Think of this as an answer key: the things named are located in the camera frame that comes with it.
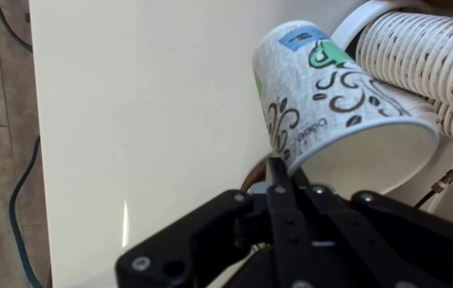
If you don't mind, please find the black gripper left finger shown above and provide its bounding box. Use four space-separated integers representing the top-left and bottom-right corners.
116 155 314 288

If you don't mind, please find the dark floor cable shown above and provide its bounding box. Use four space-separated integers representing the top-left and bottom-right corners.
0 0 45 288

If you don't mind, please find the thin cable metal connector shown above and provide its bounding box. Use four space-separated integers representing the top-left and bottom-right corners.
417 150 453 211

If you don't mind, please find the white round tray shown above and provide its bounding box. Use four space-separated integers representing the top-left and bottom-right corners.
330 0 453 216

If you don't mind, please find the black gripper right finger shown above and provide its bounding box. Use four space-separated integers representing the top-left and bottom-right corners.
292 168 453 288

